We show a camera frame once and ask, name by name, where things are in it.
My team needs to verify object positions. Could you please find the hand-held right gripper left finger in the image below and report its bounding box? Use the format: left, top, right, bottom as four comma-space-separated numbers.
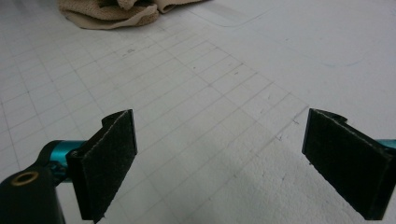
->
65, 109, 138, 224

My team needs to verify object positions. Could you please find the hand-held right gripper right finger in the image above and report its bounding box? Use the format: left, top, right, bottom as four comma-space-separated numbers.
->
302, 108, 396, 221

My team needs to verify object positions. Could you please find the beige towel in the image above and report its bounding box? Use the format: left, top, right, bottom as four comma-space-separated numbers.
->
58, 0, 204, 31

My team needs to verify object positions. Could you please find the white grid mat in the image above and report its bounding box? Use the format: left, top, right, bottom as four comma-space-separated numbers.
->
0, 0, 396, 224

